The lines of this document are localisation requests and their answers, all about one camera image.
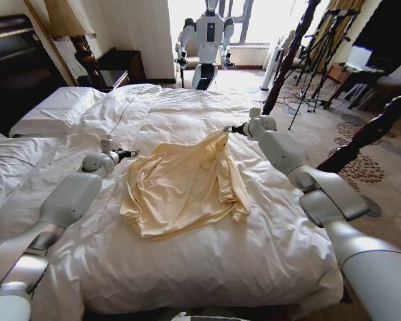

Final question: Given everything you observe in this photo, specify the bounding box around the dark wooden stand rail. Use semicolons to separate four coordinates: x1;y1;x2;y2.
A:
315;89;401;174

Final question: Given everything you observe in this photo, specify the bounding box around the thin grey cable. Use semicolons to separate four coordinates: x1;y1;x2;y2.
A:
106;84;146;141

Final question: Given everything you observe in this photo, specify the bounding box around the dark wooden desk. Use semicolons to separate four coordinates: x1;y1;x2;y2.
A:
323;19;401;112

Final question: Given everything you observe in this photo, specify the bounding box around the white pillow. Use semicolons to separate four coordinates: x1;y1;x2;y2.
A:
0;132;66;220
9;86;105;138

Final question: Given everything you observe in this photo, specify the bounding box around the dark wooden nightstand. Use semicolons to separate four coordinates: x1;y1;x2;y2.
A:
77;47;147;94

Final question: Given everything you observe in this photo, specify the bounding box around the cream yellow shirt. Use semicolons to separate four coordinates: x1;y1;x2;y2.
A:
119;130;252;239

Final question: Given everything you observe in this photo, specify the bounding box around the dark wooden headboard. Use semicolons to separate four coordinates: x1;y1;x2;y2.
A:
0;14;70;138

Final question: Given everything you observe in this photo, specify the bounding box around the gold wall trim strip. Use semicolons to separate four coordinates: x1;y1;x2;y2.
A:
22;0;80;87

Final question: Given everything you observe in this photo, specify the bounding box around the white robot front shell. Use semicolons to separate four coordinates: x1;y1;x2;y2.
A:
160;309;243;321

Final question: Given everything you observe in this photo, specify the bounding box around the white duvet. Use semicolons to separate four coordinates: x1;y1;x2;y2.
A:
29;83;344;317

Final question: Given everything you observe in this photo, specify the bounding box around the cream lampshade table lamp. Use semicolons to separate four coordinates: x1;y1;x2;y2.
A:
45;0;104;88

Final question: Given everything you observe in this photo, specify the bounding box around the black camera tripod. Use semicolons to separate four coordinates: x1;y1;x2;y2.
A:
287;7;361;131

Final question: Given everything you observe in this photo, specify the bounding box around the dark wooden stand post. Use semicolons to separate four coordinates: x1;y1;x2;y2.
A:
262;0;321;116

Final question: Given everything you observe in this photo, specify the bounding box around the white slim floor pole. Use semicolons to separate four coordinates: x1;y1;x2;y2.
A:
259;45;285;92

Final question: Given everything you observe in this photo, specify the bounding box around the golden curtain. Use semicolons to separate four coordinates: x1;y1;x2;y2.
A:
315;0;358;73

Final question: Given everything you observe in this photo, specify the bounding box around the white humanoid robot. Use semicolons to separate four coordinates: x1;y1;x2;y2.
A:
173;0;237;92

